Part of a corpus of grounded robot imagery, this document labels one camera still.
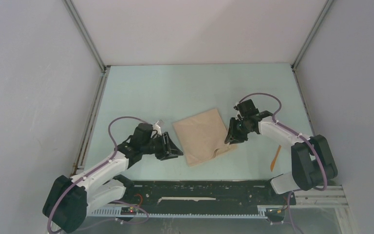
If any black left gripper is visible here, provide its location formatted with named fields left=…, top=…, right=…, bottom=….
left=141, top=132, right=183, bottom=161

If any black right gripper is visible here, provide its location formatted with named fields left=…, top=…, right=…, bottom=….
left=224, top=117, right=253, bottom=144

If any beige cloth napkin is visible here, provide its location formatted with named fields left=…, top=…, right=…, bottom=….
left=173, top=108, right=237, bottom=167

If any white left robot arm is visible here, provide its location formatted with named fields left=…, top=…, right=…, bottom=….
left=42, top=120, right=184, bottom=234

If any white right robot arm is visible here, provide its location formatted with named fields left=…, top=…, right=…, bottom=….
left=224, top=99, right=338, bottom=204

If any orange plastic knife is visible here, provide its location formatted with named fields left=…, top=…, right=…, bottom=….
left=270, top=145, right=281, bottom=171

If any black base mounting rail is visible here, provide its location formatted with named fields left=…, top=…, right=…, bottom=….
left=121, top=180, right=296, bottom=216

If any aluminium corner frame post right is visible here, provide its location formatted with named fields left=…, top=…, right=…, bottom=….
left=291, top=0, right=336, bottom=72

